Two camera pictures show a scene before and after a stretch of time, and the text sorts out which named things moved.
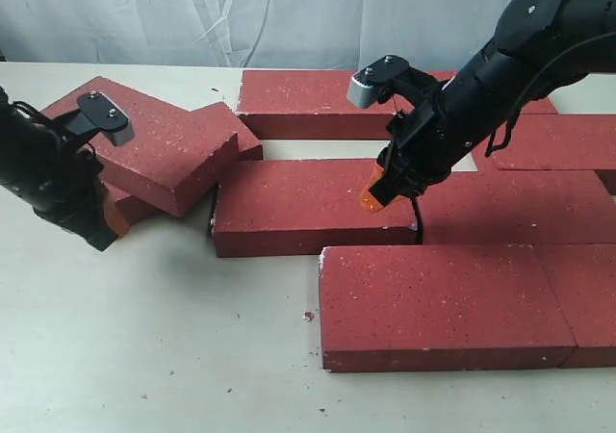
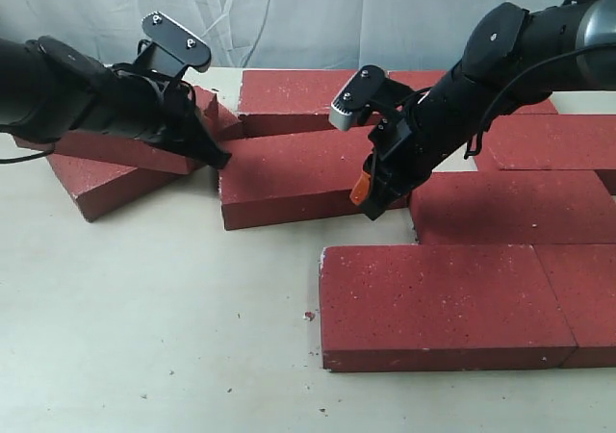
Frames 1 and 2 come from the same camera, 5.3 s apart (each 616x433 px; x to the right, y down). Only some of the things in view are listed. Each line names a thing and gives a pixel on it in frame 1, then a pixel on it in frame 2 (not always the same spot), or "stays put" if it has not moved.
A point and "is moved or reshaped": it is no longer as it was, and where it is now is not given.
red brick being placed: [295, 207] is moved or reshaped
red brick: [583, 277] stays put
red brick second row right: [519, 207] stays put
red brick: [440, 307] stays put
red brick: [174, 161] is moved or reshaped
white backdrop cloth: [308, 19] stays put
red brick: [130, 211] to [102, 188]
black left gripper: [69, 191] to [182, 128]
